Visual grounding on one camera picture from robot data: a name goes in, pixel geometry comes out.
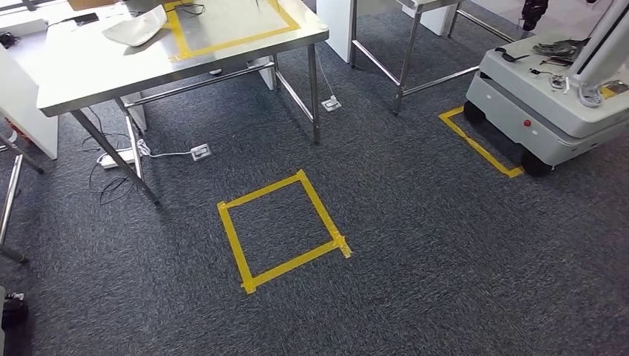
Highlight white plastic shell part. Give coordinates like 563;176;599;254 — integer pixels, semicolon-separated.
102;4;168;47

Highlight steel workbench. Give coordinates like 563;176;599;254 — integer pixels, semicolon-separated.
349;0;529;116
36;0;330;206

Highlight white cable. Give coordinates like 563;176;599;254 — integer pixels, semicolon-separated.
136;139;194;159

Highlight black floor cables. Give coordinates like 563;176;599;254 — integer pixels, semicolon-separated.
81;105;143;206

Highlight steel frame legs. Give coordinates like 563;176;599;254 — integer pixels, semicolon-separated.
0;132;45;265

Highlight black curved tool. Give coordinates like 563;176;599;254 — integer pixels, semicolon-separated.
495;46;530;63

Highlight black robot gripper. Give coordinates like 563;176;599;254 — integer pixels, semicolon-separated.
521;0;549;33

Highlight white power strip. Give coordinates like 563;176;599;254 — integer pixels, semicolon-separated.
96;148;137;170

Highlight white cabinet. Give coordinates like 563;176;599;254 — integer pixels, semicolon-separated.
0;44;59;161

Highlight white column panel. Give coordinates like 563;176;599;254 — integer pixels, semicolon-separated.
315;0;401;64

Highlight grey gloves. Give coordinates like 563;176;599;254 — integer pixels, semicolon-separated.
532;38;590;67

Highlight yellow floor tape outline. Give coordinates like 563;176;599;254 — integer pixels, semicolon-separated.
217;169;353;296
438;105;525;179

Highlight large yellow tape rectangle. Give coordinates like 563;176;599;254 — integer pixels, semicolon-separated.
164;0;300;62

